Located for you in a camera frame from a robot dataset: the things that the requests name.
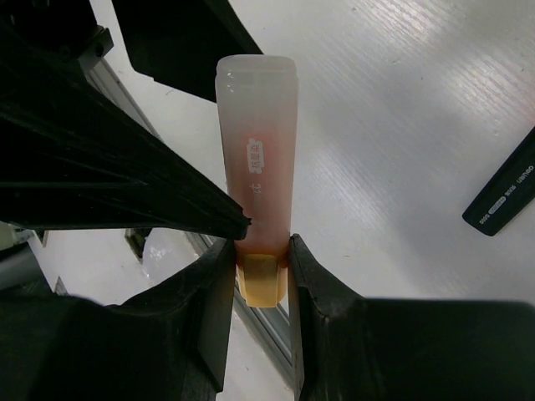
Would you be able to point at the orange capped black highlighter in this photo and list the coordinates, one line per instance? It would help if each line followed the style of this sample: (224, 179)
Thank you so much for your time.
(507, 193)

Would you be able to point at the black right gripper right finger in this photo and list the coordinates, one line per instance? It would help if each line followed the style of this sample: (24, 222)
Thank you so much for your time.
(335, 354)

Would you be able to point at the aluminium table frame rail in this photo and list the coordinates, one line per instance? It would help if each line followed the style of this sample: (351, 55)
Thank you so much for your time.
(181, 200)

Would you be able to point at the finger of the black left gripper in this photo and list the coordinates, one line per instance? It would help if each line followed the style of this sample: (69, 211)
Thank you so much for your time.
(179, 43)
(70, 158)

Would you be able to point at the pink orange highlighter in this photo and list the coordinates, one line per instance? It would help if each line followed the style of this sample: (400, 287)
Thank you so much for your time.
(257, 103)

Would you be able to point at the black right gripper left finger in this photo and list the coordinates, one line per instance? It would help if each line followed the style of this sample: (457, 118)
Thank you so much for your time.
(171, 341)

